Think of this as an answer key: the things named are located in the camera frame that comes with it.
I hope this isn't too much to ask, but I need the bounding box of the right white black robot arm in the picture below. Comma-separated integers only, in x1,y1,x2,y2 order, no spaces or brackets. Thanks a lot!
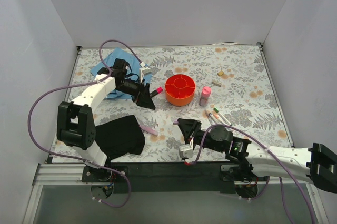
174,118,336,193

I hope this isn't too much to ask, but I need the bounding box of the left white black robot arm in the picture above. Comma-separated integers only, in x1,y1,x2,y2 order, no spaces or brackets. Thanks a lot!
56,58,156,182

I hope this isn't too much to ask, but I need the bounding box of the pink black highlighter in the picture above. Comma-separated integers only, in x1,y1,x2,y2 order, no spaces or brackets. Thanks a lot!
150,87,163,98

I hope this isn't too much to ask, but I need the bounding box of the blue cap marker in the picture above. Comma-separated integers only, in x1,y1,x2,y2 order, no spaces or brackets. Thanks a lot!
208,113,219,124

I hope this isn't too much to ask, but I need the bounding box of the grey thin pen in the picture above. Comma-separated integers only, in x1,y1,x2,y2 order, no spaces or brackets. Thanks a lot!
204,110,213,125

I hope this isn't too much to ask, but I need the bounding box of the black cloth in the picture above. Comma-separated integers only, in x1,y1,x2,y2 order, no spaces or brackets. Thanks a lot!
95,115,145,160

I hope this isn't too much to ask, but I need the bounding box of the orange cap marker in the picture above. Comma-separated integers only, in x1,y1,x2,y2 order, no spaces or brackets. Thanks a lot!
212,111,225,124

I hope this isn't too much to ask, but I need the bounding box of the green cap marker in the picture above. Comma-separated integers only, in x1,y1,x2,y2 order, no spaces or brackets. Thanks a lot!
213,107,232,126

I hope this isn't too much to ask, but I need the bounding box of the orange round organizer container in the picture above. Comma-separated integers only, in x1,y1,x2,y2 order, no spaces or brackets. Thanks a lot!
165,74,196,107

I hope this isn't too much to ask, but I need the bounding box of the pink glue bottle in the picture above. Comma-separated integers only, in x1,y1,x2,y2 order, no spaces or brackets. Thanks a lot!
199,86,211,107

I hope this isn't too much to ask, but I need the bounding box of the small brown eraser piece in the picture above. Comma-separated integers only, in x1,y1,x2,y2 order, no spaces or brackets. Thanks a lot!
212,81,222,87

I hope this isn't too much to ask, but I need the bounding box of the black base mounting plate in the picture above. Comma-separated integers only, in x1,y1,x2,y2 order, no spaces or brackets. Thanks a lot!
81,160,272,195

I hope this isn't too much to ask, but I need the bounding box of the floral table mat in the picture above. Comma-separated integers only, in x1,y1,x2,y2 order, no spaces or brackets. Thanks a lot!
94,45,293,162

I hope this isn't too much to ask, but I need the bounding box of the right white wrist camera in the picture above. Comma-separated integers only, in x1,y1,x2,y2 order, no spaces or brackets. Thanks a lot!
179,140,194,160

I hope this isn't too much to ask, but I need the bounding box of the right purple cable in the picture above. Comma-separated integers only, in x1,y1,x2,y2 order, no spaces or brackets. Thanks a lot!
185,125,316,224

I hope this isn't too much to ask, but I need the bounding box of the purple cable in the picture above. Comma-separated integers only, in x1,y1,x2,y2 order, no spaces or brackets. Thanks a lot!
27,39,144,164
185,125,316,224

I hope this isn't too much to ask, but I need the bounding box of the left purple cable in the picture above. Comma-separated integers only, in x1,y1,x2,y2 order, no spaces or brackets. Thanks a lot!
27,39,144,164

